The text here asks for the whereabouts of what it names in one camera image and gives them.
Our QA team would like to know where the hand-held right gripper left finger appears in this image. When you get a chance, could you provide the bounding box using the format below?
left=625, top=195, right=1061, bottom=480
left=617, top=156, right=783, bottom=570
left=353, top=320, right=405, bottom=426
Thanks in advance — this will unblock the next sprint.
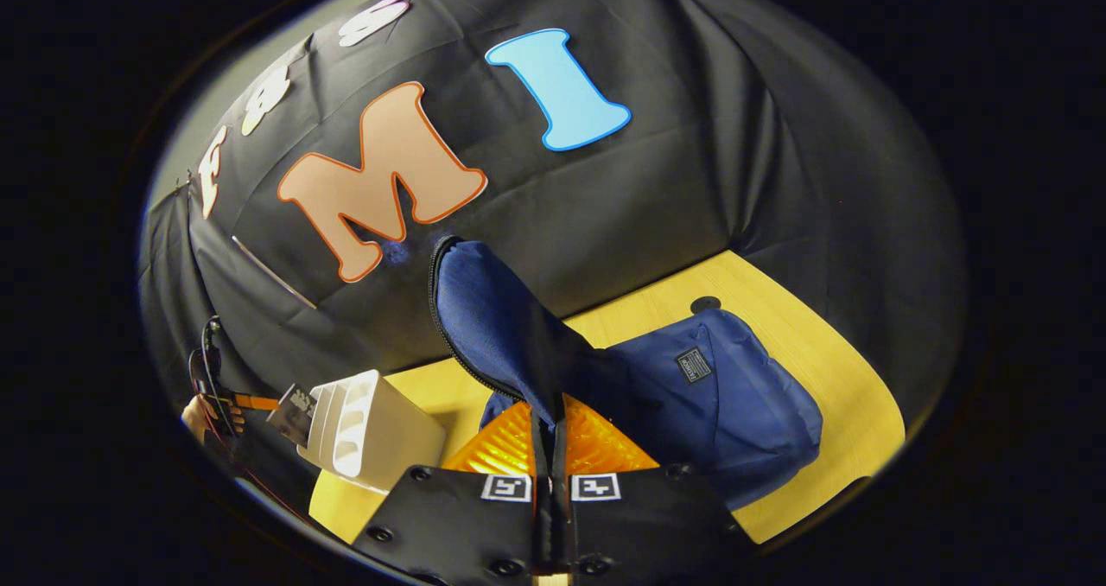
left=353, top=398, right=554, bottom=586

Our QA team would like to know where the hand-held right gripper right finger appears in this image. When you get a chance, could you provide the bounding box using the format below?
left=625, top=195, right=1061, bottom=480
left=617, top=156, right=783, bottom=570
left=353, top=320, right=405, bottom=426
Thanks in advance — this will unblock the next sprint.
left=553, top=393, right=761, bottom=586

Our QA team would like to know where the white plastic bookshelf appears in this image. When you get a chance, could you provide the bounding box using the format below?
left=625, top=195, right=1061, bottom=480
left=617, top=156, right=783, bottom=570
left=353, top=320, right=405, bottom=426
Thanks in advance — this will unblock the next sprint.
left=296, top=368, right=448, bottom=494

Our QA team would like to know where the blue schoolbag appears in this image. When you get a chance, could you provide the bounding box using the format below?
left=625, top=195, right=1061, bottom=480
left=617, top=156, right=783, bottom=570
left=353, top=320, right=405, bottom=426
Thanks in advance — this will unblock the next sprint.
left=428, top=234, right=823, bottom=511

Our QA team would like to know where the thin grey rod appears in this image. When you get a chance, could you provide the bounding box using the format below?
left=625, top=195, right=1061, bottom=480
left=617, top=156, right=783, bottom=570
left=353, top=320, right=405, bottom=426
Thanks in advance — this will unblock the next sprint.
left=230, top=234, right=318, bottom=310

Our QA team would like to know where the black backdrop cloth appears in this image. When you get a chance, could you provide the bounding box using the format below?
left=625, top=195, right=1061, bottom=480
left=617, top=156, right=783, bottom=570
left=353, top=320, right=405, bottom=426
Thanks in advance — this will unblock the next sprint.
left=138, top=0, right=969, bottom=518

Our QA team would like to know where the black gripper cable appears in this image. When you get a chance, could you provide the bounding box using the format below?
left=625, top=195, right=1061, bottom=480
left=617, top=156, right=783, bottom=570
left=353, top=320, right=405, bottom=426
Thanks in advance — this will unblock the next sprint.
left=188, top=314, right=238, bottom=438

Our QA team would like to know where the thin red cable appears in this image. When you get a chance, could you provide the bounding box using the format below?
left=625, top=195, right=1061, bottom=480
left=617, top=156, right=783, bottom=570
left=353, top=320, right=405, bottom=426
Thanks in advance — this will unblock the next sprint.
left=220, top=430, right=308, bottom=522

